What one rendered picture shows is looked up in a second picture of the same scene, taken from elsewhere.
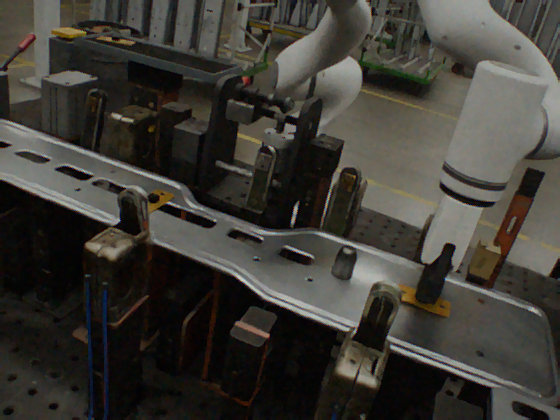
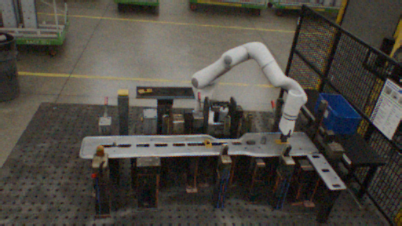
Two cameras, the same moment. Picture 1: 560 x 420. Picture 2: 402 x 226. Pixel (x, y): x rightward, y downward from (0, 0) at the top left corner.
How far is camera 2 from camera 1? 143 cm
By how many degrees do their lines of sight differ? 25
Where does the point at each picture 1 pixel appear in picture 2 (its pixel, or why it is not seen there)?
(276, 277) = (253, 150)
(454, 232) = (290, 126)
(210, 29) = (29, 10)
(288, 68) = (202, 80)
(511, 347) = (304, 144)
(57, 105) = (151, 124)
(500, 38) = (288, 82)
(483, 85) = (292, 98)
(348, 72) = not seen: hidden behind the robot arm
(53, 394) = (201, 208)
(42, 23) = not seen: outside the picture
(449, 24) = (279, 83)
